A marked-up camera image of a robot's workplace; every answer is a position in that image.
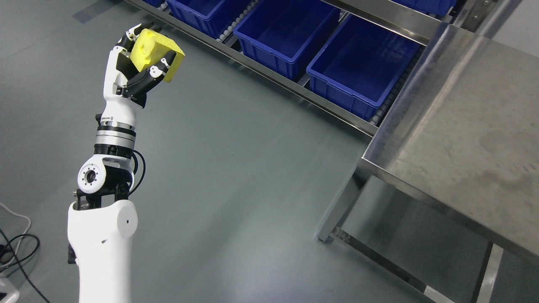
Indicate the yellow foam block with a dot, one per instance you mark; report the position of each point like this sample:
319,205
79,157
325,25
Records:
150,47

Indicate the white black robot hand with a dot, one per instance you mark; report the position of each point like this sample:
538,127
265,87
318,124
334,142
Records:
122,74

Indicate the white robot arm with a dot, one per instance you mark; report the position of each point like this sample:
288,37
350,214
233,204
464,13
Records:
102,221

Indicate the metal roller shelf rack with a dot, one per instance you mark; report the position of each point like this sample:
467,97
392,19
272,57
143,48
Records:
478,77

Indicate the stainless steel table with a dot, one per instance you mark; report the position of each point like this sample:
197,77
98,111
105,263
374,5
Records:
462,137

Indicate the blue plastic bin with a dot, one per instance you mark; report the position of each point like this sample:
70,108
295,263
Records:
359,65
285,35
211,17
436,7

